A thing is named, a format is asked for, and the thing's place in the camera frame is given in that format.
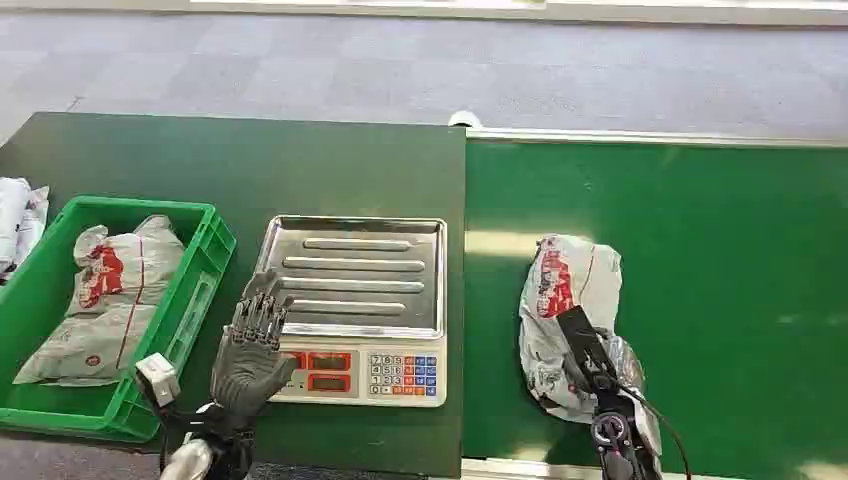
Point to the metal conveyor side rail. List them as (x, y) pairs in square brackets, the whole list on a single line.
[(656, 137)]

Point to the grey parcel bag red print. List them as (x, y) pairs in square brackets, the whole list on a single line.
[(109, 298)]

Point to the green conveyor belt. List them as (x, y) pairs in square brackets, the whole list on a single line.
[(696, 278)]

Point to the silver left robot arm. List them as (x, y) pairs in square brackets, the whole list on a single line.
[(202, 454)]

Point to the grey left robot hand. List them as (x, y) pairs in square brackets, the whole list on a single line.
[(250, 368)]

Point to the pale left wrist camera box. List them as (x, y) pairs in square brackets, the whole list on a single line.
[(158, 379)]

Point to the white parcel bag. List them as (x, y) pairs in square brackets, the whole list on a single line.
[(16, 222)]

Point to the green plastic crate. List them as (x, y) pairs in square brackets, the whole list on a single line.
[(40, 291)]

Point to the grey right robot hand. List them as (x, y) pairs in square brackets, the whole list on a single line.
[(626, 364)]

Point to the electronic scale with steel tray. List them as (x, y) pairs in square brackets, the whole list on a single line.
[(361, 285)]

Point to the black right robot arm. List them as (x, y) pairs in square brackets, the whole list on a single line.
[(606, 411)]

